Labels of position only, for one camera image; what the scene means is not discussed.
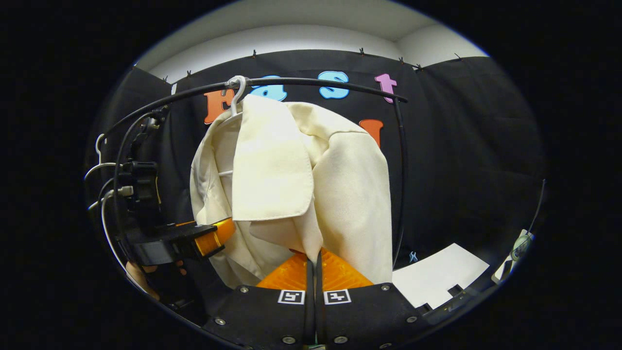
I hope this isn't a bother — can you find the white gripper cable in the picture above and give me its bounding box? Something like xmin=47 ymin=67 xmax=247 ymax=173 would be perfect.
xmin=100 ymin=187 xmax=135 ymax=275

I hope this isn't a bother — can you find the white plastic hanger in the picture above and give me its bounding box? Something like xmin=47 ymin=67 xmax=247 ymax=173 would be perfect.
xmin=84 ymin=134 xmax=122 ymax=210
xmin=219 ymin=75 xmax=248 ymax=176

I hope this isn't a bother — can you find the cream button shirt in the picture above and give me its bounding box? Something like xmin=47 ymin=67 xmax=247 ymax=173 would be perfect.
xmin=190 ymin=94 xmax=393 ymax=288

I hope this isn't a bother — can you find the thin black cable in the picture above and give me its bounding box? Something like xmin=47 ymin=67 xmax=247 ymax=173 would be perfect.
xmin=527 ymin=178 xmax=546 ymax=234

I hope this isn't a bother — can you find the white floor board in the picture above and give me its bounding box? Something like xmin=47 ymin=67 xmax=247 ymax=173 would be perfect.
xmin=392 ymin=243 xmax=490 ymax=310

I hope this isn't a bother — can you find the black backdrop cloth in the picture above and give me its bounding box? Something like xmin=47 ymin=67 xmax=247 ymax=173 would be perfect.
xmin=85 ymin=49 xmax=547 ymax=292

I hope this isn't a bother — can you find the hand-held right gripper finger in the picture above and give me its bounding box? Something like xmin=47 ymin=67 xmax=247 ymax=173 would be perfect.
xmin=202 ymin=248 xmax=315 ymax=350
xmin=315 ymin=247 xmax=433 ymax=350

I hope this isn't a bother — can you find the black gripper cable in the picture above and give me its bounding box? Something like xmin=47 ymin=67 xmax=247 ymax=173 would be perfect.
xmin=112 ymin=111 xmax=157 ymax=253

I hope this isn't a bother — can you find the black clothes rail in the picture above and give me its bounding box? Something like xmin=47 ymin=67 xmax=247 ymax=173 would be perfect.
xmin=97 ymin=77 xmax=409 ymax=268

